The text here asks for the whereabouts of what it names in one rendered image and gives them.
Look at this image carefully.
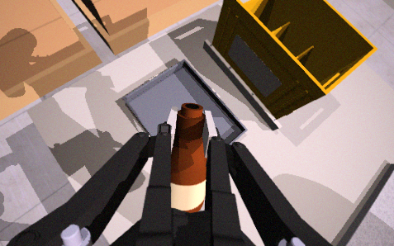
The brown glass bottle with cream label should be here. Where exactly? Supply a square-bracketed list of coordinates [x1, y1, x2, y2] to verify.
[171, 103, 207, 213]

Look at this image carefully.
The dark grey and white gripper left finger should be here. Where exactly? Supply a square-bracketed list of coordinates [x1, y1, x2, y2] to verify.
[6, 106, 178, 246]

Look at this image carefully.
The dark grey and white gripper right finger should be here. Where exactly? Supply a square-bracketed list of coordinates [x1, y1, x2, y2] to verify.
[202, 111, 333, 246]

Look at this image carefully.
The dark olive open-top crate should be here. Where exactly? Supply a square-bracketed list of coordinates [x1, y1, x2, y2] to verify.
[212, 0, 377, 120]

